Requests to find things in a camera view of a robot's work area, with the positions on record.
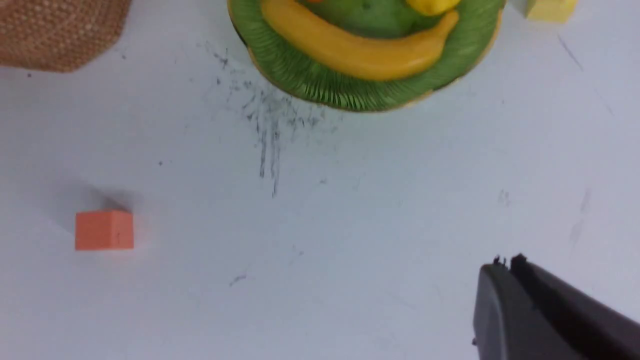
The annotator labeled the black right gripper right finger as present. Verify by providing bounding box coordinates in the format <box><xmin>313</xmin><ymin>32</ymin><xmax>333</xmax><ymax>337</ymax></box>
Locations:
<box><xmin>510</xmin><ymin>254</ymin><xmax>639</xmax><ymax>360</ymax></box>

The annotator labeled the yellow foam cube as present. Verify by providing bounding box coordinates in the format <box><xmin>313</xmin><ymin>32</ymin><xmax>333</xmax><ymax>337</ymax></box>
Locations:
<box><xmin>525</xmin><ymin>0</ymin><xmax>578</xmax><ymax>24</ymax></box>

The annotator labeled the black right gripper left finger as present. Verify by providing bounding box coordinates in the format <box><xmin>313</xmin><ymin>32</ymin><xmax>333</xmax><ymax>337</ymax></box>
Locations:
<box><xmin>472</xmin><ymin>256</ymin><xmax>584</xmax><ymax>360</ymax></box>

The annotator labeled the woven rattan basket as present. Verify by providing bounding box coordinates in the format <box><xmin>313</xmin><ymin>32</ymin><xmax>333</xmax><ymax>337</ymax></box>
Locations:
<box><xmin>0</xmin><ymin>0</ymin><xmax>131</xmax><ymax>73</ymax></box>

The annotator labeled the orange foam cube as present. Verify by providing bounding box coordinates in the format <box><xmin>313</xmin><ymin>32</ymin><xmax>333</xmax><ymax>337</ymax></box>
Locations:
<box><xmin>74</xmin><ymin>210</ymin><xmax>135</xmax><ymax>251</ymax></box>

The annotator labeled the yellow plastic lemon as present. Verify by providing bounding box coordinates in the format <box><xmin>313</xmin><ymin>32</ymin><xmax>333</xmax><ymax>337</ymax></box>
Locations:
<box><xmin>406</xmin><ymin>0</ymin><xmax>461</xmax><ymax>17</ymax></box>

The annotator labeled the yellow plastic banana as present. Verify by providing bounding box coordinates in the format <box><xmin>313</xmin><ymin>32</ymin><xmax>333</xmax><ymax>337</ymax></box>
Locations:
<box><xmin>260</xmin><ymin>0</ymin><xmax>460</xmax><ymax>81</ymax></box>

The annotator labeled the green leaf-shaped glass plate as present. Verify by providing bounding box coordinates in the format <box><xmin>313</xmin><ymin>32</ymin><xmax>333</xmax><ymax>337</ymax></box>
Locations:
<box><xmin>227</xmin><ymin>0</ymin><xmax>506</xmax><ymax>112</ymax></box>

